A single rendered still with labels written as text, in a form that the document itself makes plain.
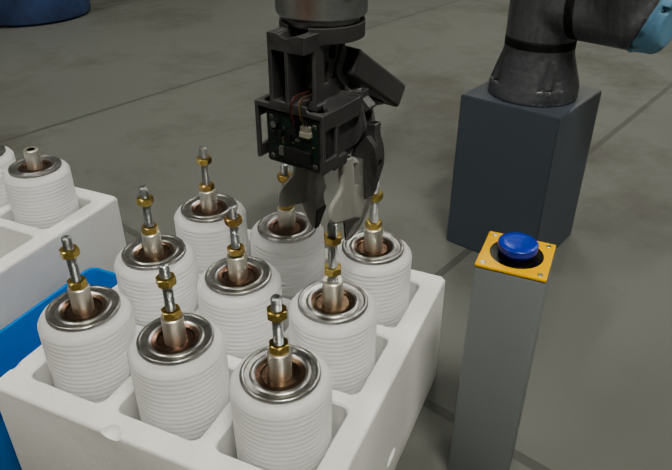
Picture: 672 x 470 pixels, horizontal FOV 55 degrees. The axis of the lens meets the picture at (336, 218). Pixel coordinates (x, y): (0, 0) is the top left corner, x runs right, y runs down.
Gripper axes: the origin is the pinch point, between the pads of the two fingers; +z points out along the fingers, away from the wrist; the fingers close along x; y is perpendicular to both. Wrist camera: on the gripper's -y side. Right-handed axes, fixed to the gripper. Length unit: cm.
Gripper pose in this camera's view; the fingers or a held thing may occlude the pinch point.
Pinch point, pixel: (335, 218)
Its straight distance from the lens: 64.3
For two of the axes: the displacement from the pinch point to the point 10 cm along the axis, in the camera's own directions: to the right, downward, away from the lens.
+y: -5.5, 4.2, -7.2
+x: 8.3, 2.8, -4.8
